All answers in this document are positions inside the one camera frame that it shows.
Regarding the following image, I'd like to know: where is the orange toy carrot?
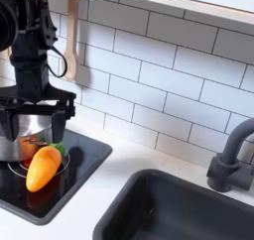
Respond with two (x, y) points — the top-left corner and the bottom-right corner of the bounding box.
(25, 142), (67, 193)

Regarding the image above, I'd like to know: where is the steel pot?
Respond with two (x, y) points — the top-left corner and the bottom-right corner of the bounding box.
(0, 101), (56, 163)

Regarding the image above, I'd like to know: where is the black toy stove top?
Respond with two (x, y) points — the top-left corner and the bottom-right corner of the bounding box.
(0, 128), (113, 226)

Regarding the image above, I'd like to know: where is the wooden spoon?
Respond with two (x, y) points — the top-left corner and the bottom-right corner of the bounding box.
(63, 0), (81, 82)

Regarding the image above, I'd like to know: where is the dark grey sink basin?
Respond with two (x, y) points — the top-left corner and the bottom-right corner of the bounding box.
(92, 169), (254, 240)

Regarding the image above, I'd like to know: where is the dark grey tap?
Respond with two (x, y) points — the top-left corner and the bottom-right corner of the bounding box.
(206, 117), (254, 193)

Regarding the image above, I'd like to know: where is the wooden microwave shelf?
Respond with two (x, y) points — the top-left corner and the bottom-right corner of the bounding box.
(118, 0), (254, 26)

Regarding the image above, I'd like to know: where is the thin black cable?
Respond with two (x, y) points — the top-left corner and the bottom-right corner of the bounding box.
(46, 45), (68, 79)

